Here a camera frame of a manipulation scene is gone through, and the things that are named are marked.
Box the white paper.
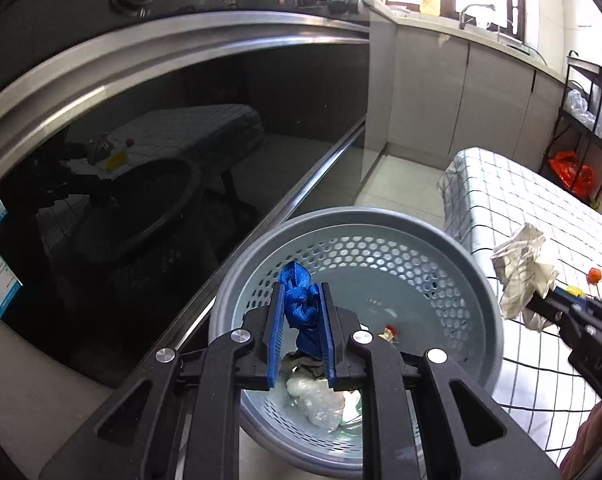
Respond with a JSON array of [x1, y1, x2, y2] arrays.
[[491, 223, 559, 326]]

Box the orange plastic bag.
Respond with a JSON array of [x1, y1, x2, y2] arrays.
[[549, 151, 596, 200]]

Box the clear white plastic bag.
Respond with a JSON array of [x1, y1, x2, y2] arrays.
[[564, 89, 595, 129]]

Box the clear crumpled plastic trash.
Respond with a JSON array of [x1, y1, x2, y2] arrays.
[[286, 374, 345, 431]]

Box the yellow container on windowsill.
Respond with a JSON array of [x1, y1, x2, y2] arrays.
[[419, 0, 441, 16]]

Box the grey kitchen cabinets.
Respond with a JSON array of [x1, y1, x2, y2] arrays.
[[365, 0, 562, 170]]

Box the white black grid tablecloth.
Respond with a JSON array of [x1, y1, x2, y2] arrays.
[[440, 148, 602, 463]]

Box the small orange trash piece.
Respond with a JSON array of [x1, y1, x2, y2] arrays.
[[586, 268, 602, 285]]

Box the grey perforated trash basket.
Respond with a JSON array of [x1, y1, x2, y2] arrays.
[[209, 206, 504, 479]]

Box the person's right hand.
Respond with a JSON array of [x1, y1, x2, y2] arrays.
[[559, 401, 602, 479]]

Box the chrome sink faucet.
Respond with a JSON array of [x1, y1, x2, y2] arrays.
[[458, 3, 496, 29]]

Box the black metal shelf rack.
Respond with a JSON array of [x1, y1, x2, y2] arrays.
[[538, 50, 602, 209]]

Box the blue cloth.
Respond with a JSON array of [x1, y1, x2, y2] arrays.
[[278, 261, 325, 361]]

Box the black crumpled wrapper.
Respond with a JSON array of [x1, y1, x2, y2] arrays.
[[280, 350, 326, 379]]

